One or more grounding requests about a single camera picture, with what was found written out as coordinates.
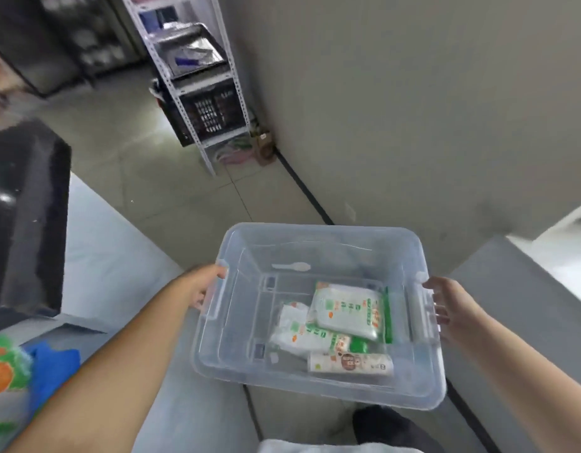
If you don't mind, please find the small cardboard box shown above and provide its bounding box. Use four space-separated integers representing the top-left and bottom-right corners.
251 130 275 162

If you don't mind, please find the person's left hand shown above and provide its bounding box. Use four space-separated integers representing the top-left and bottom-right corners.
176 264 228 312

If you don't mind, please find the person's black shoe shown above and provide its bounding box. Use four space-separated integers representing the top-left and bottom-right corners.
353 405 444 453

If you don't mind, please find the white brown tube packet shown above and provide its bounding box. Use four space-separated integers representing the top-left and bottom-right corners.
308 352 395 376

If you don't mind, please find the small white green snack packet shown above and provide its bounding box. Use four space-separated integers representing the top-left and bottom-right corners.
270 301 352 359

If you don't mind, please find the clear plastic storage bin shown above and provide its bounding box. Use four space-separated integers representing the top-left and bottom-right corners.
191 223 448 411

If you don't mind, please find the silver metal tray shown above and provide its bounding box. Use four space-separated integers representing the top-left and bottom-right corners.
154 22 228 81

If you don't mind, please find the large white green snack packet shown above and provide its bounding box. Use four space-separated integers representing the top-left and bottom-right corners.
308 282 384 341

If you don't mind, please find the grey cabinet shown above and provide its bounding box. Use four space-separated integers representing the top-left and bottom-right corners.
441 235 581 453

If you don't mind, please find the black appliance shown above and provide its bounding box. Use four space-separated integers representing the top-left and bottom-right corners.
0 119 72 318

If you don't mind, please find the dark display cabinet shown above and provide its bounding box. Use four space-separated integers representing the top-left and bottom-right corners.
0 0 147 97

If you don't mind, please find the blue cloth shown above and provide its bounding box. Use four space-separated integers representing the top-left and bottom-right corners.
23 341 81 416

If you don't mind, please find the black plastic crate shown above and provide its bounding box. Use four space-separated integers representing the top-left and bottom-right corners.
154 78 247 148

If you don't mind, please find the person's left forearm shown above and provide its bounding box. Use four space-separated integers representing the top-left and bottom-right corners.
5 273 197 453

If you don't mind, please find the person's right forearm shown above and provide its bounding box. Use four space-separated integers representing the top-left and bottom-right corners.
453 310 581 453

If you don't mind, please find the green orange printed bag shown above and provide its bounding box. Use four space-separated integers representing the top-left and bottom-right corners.
0 335 33 439

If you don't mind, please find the white metal shelf rack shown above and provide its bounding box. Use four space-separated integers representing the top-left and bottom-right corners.
121 0 252 176

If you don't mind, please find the person's right hand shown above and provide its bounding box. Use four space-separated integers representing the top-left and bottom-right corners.
422 277 484 345

